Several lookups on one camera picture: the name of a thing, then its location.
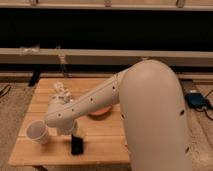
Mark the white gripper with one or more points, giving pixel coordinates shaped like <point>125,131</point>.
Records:
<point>70,128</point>

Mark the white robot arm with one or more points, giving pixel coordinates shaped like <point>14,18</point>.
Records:
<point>151,101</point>

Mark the orange bowl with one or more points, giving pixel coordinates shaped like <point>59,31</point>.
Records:
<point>101,112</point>

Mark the white tube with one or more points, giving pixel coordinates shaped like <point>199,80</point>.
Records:
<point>62,92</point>

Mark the wooden table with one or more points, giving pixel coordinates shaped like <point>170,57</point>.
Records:
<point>104,142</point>

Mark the blue device on floor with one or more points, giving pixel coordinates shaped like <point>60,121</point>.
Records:
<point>195,99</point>

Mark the grey horizontal rail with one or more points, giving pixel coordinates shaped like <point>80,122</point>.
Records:
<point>103,57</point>

